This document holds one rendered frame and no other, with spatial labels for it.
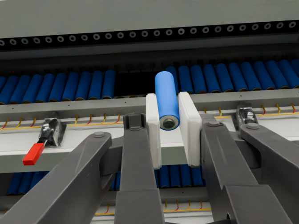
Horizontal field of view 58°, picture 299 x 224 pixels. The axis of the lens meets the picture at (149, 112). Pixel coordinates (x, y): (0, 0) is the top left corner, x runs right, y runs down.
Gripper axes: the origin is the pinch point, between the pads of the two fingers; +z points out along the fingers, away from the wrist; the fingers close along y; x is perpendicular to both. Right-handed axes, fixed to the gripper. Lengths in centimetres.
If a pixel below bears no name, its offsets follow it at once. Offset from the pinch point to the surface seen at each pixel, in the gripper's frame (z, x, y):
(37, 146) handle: 12.4, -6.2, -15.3
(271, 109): 19.9, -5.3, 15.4
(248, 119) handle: 16.6, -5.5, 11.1
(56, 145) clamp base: 16.3, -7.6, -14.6
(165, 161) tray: 17.6, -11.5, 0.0
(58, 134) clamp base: 17.1, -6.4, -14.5
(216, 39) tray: 30.4, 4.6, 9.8
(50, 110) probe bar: 19.5, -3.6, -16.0
